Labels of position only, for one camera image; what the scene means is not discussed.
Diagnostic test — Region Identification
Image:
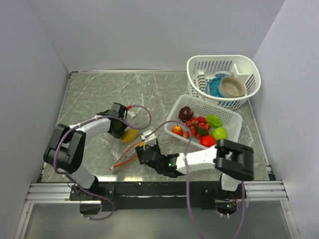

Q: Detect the yellow green fake mango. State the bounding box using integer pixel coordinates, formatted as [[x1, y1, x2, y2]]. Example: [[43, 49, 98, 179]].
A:
[[121, 128, 140, 143]]

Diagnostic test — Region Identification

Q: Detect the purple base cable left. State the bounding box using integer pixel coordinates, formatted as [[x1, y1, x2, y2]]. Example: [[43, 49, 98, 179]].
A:
[[80, 197, 116, 221]]

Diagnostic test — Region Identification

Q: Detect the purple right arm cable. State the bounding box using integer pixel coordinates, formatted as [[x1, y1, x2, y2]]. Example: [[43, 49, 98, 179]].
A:
[[149, 120, 246, 239]]

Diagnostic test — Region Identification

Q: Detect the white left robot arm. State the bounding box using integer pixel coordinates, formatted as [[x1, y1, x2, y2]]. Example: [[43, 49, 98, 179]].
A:
[[43, 103, 136, 200]]

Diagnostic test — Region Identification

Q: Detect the green fake apple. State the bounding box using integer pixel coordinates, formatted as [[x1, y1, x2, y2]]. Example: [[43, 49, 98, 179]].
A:
[[211, 127, 228, 140]]

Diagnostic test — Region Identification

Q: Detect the red fake peach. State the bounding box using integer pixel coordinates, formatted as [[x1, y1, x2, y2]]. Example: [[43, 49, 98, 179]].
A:
[[199, 135, 216, 148]]

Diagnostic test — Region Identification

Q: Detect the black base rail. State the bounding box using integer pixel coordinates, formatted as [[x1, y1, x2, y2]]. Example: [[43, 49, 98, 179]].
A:
[[27, 179, 250, 212]]

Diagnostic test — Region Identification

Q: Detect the beige ceramic bowl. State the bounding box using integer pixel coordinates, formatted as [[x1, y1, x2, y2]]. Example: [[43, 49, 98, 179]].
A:
[[219, 76, 245, 98]]

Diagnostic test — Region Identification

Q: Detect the blue patterned plate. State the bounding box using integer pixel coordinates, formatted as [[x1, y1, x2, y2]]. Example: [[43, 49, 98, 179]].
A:
[[214, 71, 234, 78]]

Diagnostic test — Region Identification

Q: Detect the blue bowl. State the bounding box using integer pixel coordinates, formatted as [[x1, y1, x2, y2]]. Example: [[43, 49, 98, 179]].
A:
[[205, 77, 222, 98]]

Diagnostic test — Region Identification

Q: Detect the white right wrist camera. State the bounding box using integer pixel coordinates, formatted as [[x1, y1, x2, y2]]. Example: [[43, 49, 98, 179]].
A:
[[141, 130, 157, 147]]

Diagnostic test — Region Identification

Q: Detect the green fake pepper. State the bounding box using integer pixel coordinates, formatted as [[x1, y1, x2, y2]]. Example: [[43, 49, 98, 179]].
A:
[[205, 115, 223, 128]]

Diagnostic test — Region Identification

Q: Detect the clear zip top bag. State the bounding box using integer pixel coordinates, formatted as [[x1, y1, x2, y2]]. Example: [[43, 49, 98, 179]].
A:
[[102, 131, 141, 171]]

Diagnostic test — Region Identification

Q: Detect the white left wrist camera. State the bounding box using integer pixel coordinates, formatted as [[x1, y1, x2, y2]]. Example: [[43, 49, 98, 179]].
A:
[[126, 106, 137, 121]]

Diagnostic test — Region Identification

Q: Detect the white dish rack basket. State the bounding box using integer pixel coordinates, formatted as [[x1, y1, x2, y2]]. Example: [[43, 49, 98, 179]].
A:
[[186, 55, 261, 110]]

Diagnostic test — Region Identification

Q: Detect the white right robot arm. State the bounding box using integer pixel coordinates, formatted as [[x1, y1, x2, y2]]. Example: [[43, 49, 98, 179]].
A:
[[135, 139, 254, 199]]

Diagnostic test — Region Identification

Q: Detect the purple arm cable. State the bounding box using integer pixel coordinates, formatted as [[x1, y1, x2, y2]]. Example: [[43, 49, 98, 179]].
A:
[[53, 105, 152, 200], [149, 120, 246, 239]]

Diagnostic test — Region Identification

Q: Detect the red fake cherry bunch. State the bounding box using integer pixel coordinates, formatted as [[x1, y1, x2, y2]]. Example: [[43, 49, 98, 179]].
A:
[[185, 116, 210, 139]]

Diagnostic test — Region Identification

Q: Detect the dark red fake plum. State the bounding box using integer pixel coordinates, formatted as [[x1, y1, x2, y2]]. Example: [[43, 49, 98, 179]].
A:
[[178, 106, 194, 121]]

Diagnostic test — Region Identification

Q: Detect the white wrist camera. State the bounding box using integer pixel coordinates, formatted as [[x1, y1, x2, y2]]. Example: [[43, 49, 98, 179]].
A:
[[126, 106, 137, 121], [141, 130, 157, 147]]

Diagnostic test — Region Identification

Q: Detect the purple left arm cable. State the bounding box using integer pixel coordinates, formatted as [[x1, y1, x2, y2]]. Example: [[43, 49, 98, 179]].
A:
[[53, 105, 152, 200]]

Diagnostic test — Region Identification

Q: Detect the white perforated basket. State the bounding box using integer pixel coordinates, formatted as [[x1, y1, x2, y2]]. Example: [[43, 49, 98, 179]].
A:
[[164, 94, 243, 143]]

